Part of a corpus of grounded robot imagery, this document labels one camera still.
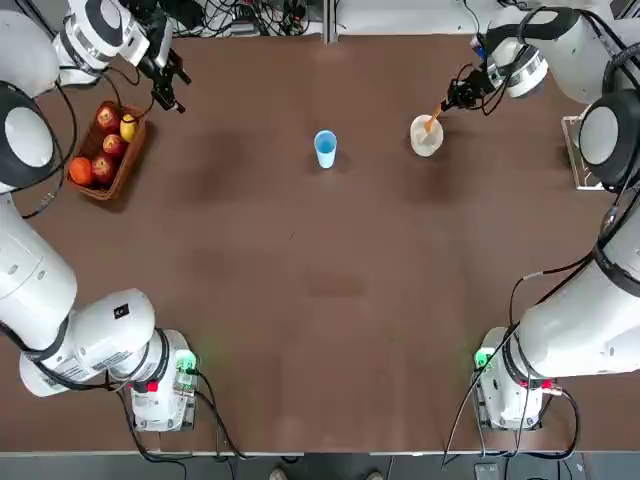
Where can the yellow lemon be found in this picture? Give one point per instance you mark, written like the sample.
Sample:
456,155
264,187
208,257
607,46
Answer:
128,127

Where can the blue plastic cup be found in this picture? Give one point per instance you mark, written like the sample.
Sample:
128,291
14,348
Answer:
325,150

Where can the orange fruit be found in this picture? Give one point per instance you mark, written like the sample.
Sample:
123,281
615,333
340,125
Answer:
81,171

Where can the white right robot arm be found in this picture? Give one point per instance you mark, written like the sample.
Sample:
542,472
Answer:
575,330

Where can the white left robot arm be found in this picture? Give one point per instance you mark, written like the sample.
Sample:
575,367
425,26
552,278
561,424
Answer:
35,280

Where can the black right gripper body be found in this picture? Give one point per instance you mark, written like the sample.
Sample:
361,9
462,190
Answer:
480,84

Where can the brown wicker basket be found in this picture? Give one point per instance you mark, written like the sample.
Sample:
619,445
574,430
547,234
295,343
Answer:
127,165

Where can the grey foot pedal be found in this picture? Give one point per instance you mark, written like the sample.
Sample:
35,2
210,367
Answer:
486,472

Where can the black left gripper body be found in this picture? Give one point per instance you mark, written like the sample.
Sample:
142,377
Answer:
160,35

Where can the aluminium frame post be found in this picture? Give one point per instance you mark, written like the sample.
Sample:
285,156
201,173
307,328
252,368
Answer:
330,22

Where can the red apple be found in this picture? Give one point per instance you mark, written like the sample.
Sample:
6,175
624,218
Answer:
104,170
114,145
107,119

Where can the cream bowl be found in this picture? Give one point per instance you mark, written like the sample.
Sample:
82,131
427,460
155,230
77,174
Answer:
425,145

